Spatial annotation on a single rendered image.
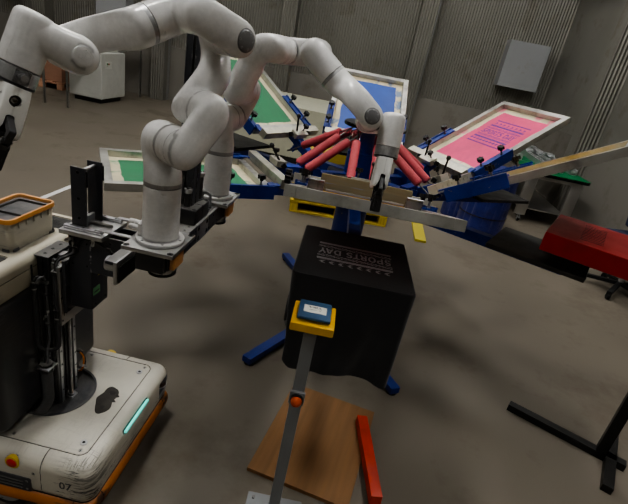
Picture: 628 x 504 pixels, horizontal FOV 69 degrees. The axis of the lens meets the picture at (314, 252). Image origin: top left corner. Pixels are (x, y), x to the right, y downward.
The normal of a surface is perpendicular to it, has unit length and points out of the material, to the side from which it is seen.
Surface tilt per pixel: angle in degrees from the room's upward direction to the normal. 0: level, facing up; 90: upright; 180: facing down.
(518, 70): 90
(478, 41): 90
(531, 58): 90
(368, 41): 90
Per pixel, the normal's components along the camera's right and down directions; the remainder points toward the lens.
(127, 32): -0.44, 0.66
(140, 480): 0.18, -0.90
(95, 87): -0.14, 0.38
